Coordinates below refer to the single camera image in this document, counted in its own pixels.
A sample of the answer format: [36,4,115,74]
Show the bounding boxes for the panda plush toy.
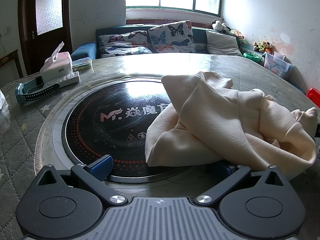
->
[212,20,231,33]

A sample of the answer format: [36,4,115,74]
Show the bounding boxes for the upright butterfly cushion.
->
[148,20,196,53]

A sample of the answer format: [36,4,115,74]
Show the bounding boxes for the teal black hair brush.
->
[15,76,60,104]

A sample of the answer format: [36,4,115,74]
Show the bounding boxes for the plastic wrapped tissue pack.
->
[0,90,11,135]

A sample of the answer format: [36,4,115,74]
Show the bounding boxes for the dark wooden door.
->
[18,0,72,75]

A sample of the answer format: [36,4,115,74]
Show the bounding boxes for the small plush toys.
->
[253,41,273,54]

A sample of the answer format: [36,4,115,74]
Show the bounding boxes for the red plastic stool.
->
[306,87,320,108]

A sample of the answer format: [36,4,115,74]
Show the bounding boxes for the green bowl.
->
[243,53,261,63]

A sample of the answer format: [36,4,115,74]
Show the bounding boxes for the pink tissue box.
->
[40,42,72,83]

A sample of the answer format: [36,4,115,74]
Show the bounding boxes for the flat butterfly pillow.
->
[98,30,152,58]

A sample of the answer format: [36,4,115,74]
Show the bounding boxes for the grey quilted star table cover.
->
[1,54,319,239]

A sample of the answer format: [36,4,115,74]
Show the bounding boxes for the clear plastic storage box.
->
[264,53,293,80]

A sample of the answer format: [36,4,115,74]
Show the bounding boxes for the cream garment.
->
[145,71,318,179]

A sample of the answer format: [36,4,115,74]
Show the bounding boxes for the grey cushion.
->
[206,31,242,56]

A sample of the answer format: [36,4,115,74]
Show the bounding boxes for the white power strip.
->
[44,71,80,88]

